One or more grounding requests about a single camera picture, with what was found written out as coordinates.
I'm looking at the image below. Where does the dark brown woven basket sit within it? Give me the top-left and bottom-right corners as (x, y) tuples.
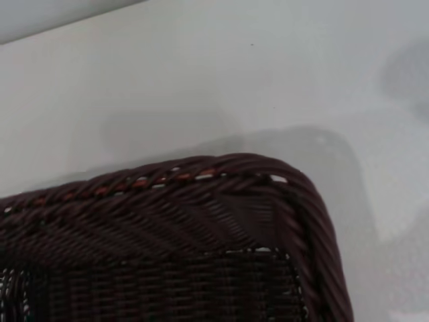
(0, 152), (355, 322)

